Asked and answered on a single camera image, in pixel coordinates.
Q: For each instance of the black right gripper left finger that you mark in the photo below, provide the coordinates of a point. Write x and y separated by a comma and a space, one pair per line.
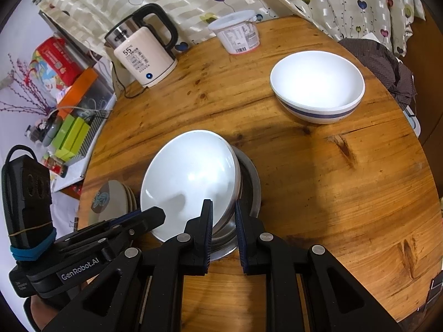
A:
191, 249

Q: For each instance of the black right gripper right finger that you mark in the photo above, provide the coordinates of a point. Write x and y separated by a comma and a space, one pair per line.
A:
260, 251

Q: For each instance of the white ceramic plate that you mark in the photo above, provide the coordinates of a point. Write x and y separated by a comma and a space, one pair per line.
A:
192, 167

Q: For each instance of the stainless steel plate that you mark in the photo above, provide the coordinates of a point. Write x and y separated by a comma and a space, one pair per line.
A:
224, 241

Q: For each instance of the patterned small bowl stack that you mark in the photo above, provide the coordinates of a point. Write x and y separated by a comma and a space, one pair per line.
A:
113, 200

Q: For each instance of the green box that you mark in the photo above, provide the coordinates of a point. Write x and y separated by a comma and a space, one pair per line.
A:
71, 134

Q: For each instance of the orange box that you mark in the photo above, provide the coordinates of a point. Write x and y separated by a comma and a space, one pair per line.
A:
76, 92

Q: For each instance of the white bowl blue stripe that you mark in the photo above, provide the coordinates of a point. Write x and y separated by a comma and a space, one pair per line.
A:
317, 86

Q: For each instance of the red snack package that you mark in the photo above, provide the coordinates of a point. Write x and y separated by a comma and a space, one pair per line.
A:
53, 52

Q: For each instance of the white electric kettle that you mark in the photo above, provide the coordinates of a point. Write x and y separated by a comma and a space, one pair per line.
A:
139, 48

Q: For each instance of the dark brown cloth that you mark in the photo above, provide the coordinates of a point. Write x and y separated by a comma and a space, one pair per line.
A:
391, 72

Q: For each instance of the white plastic tub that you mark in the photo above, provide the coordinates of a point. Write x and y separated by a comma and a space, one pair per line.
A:
237, 32

